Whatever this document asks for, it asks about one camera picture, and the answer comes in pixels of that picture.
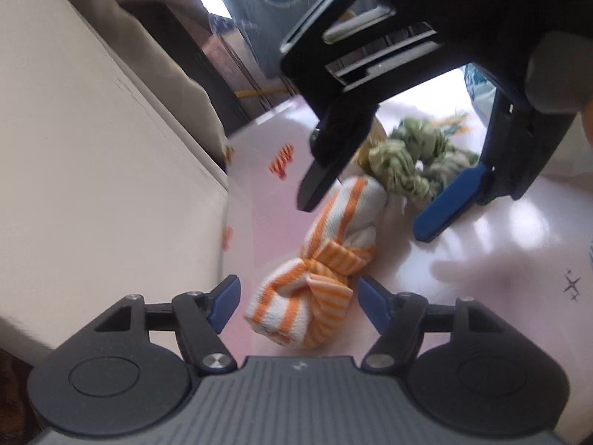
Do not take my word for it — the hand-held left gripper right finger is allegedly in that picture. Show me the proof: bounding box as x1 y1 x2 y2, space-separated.
359 274 503 374

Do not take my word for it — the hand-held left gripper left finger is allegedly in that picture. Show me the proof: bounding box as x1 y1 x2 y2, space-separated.
95 274 242 375

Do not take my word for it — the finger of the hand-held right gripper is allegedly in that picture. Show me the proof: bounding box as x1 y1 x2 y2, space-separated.
295 103 377 211
414 67 577 243

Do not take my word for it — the green floral cloth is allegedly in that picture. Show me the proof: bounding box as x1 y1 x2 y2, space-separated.
368 117 480 205

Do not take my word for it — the orange striped towel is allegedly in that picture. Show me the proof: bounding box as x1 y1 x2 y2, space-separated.
245 176 387 349

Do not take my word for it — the white plastic bag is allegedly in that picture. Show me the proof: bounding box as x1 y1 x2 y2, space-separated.
463 64 593 179

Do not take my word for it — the yellow stick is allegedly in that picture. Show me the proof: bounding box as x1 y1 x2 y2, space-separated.
236 86 290 99

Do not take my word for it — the blue dotted bedsheet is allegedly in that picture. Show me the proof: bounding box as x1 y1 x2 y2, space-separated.
204 0 367 84

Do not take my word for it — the star patterned flag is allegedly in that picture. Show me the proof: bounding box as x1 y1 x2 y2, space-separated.
208 11 246 35

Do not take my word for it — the beige curtain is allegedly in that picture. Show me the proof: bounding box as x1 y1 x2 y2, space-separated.
44 0 232 163

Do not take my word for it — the dark door frame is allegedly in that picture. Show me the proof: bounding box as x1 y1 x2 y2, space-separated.
125 0 253 135

